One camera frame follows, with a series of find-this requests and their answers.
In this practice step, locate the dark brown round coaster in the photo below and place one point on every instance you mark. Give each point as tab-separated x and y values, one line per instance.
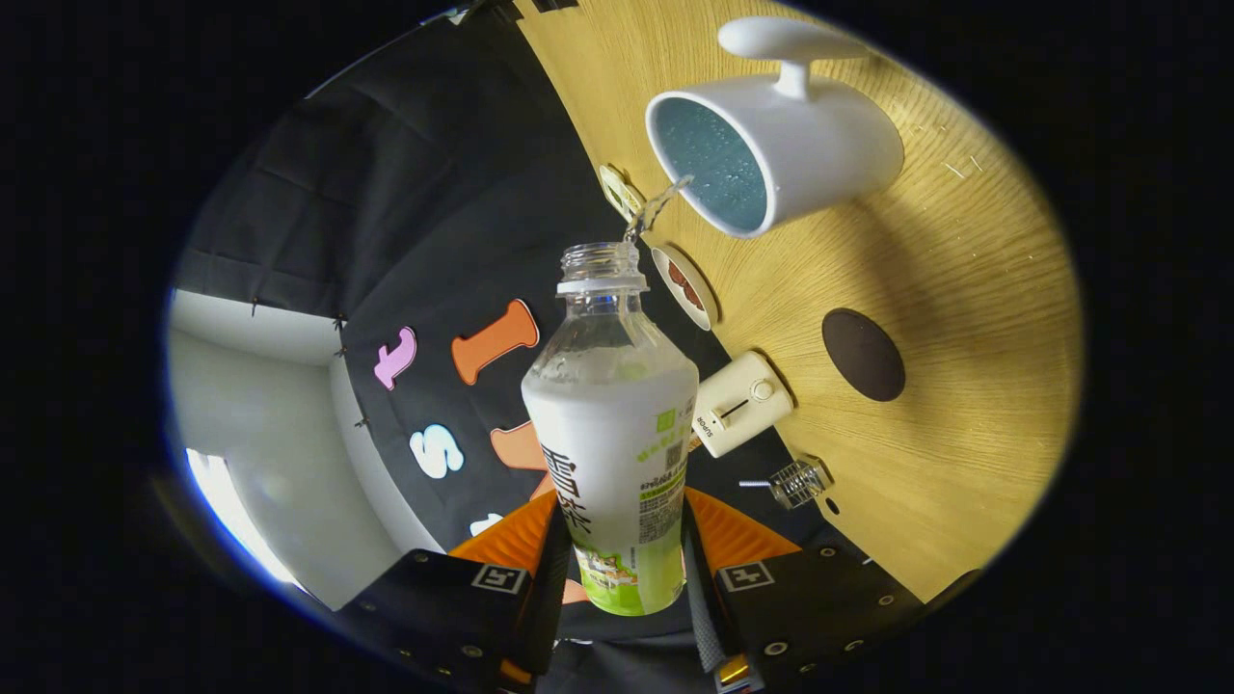
863	355

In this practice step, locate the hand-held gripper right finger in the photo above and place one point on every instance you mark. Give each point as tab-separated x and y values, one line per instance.
696	588

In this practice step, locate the wooden table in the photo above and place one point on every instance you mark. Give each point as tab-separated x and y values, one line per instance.
964	463

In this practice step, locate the divided white condiment dish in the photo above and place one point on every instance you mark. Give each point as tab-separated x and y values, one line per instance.
620	193

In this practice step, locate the clear juice stream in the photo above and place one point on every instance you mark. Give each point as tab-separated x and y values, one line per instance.
657	204

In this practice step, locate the white green juice bottle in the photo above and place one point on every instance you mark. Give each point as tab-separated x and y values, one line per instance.
607	443

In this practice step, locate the round white plate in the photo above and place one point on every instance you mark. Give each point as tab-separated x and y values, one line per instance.
699	313

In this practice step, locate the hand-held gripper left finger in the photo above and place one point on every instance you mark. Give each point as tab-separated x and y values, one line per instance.
554	578

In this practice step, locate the white cup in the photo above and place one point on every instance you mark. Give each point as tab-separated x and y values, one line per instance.
829	145

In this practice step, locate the white toaster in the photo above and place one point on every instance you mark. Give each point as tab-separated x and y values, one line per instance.
742	405

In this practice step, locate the brown meat piece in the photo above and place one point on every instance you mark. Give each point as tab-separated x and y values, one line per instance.
678	275
694	297

